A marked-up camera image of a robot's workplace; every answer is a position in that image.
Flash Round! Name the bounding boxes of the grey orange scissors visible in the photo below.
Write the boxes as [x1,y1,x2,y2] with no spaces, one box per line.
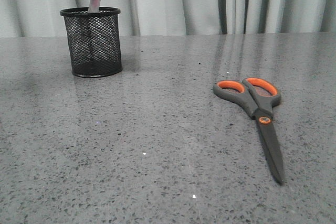
[213,77,285,185]

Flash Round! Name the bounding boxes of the black mesh pen cup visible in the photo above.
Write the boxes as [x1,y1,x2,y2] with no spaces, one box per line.
[60,7,122,78]

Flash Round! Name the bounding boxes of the grey curtain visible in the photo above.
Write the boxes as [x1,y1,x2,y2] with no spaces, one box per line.
[1,0,335,37]

